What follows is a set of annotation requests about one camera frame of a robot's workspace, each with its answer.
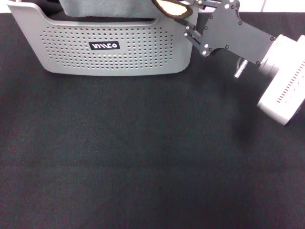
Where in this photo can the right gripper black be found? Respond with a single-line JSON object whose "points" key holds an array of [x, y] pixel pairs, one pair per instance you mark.
{"points": [[228, 28]]}

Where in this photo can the yellow plush towel black trim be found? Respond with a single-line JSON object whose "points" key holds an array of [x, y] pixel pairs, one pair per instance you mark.
{"points": [[171, 9]]}

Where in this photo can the grey towel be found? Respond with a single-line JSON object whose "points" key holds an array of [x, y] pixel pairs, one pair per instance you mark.
{"points": [[107, 8]]}

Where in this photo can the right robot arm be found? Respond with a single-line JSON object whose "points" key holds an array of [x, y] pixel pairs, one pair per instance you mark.
{"points": [[286, 83]]}

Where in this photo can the grey perforated plastic storage box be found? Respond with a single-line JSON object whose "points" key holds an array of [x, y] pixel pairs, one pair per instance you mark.
{"points": [[71, 59]]}

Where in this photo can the black tablecloth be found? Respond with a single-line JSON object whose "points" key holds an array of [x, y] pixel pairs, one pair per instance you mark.
{"points": [[119, 155]]}

